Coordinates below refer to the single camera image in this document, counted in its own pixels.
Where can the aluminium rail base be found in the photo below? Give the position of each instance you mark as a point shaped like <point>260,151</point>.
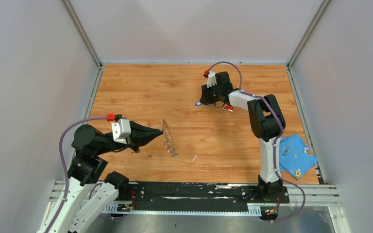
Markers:
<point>313,208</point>

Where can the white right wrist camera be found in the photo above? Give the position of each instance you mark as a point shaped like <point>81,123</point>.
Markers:
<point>211,78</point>

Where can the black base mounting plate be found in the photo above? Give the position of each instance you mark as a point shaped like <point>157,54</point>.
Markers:
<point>199,197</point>

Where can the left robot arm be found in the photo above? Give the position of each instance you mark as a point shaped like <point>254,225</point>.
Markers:
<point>86,170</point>

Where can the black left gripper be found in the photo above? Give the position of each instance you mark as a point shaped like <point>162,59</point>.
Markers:
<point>141,135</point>

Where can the red-headed key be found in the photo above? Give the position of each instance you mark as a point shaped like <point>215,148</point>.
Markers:
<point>228,108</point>

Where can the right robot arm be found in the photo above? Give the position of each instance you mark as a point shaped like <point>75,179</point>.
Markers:
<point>267,124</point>

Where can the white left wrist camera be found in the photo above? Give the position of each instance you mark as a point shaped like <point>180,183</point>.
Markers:
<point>121,130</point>

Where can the metal key organizer plate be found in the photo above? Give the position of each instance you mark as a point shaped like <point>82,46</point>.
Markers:
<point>169,143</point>

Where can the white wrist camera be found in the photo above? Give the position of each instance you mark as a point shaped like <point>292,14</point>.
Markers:
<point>211,78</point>
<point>121,130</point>

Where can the blue cloth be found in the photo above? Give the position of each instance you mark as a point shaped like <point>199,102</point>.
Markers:
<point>295,156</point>

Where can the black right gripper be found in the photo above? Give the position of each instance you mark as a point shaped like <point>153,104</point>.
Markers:
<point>206,98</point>

